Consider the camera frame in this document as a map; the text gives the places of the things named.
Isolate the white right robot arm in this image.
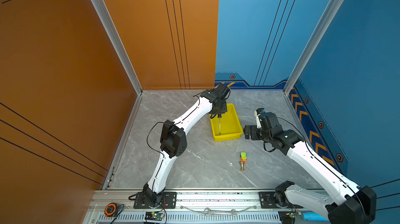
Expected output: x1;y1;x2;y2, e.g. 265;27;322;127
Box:
243;108;377;224

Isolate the yellow plastic bin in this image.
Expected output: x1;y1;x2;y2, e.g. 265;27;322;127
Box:
210;104;243;142

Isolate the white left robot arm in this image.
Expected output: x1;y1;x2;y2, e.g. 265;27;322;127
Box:
142;83;231;208

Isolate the black handled screwdriver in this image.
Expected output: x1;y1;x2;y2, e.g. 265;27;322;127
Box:
218;114;222;135

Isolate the aluminium corner post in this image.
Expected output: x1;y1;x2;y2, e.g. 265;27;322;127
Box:
283;0;344;96
91;0;143;95

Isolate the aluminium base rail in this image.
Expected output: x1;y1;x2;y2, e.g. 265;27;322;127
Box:
83;189;311;224

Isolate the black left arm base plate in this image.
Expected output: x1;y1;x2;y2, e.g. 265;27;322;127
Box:
133;192;177;209

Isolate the green orange brass small part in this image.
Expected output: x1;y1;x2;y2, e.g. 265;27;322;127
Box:
240;152;247;171

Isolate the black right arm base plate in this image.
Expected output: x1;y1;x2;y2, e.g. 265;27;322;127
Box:
258;191;303;209

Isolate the aluminium corner post left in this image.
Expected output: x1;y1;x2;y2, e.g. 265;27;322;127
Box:
91;0;143;95

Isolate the orange black tape measure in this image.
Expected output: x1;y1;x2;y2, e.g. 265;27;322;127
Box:
104;203;119;217

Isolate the green circuit board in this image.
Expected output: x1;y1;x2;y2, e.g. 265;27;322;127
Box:
144;211;165;222

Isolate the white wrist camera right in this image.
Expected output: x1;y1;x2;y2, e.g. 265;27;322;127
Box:
254;108;265;129

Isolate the aluminium corner post right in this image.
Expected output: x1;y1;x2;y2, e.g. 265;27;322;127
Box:
283;0;344;96

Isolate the grey knotted cable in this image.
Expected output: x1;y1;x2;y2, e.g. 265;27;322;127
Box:
179;204;258;217

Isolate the blue cylinder object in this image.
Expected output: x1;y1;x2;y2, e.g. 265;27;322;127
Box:
302;212;329;222

